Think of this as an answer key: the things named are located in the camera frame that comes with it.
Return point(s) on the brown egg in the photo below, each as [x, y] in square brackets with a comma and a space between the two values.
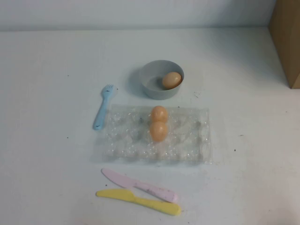
[172, 80]
[159, 113]
[158, 132]

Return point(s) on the clear plastic egg tray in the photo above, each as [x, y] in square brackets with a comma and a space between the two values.
[189, 136]

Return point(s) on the brown cardboard box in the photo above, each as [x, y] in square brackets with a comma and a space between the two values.
[287, 42]

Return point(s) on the grey round bowl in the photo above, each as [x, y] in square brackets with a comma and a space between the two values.
[159, 94]

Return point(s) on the light blue plastic fork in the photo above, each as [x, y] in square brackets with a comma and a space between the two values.
[102, 110]

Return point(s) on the pink plastic knife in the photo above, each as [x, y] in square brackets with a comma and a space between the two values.
[131, 182]

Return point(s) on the yellow plastic knife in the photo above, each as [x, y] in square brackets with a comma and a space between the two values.
[140, 201]

